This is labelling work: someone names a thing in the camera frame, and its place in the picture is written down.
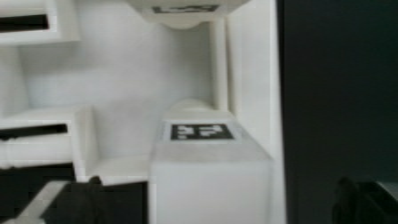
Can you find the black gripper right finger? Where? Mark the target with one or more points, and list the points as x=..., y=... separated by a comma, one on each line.
x=367, y=202

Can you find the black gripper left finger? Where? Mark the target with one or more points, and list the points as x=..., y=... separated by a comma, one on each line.
x=79, y=206

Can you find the white chair seat part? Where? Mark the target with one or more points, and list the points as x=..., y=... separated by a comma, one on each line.
x=97, y=70

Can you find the white chair leg with tag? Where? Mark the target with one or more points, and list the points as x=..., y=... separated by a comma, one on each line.
x=184, y=13

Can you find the white chair leg peg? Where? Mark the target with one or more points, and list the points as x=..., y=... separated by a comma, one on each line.
x=35, y=151

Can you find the white U-shaped obstacle fence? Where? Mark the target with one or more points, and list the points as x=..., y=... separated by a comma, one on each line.
x=253, y=46

